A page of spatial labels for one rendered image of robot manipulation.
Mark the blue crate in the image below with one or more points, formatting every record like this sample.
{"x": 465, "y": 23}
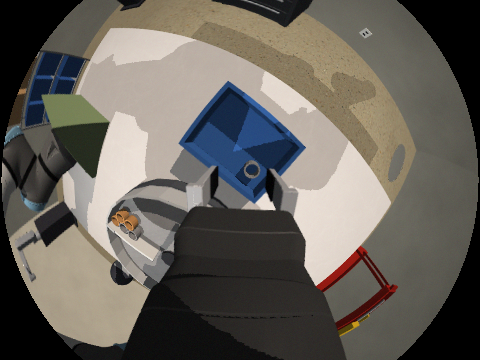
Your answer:
{"x": 233, "y": 129}

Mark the bronze bushing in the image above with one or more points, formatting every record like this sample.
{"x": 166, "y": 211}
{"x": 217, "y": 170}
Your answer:
{"x": 134, "y": 222}
{"x": 122, "y": 215}
{"x": 114, "y": 220}

